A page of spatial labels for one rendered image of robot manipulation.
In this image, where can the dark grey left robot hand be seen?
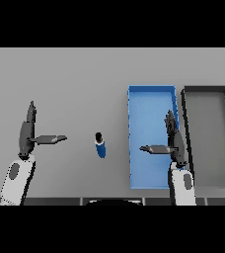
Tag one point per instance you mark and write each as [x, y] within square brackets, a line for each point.
[26, 135]

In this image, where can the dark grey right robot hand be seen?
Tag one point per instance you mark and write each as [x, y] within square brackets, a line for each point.
[177, 145]

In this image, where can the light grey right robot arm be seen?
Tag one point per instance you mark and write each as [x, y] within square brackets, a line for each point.
[183, 185]

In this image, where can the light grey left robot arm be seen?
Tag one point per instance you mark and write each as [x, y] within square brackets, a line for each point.
[16, 182]

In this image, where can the blue bin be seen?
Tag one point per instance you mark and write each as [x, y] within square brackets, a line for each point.
[152, 136]

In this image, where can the dark grey bin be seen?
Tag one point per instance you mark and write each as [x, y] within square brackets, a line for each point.
[213, 135]

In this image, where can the blue pipe with dark end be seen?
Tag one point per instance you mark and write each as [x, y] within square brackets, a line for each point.
[100, 146]

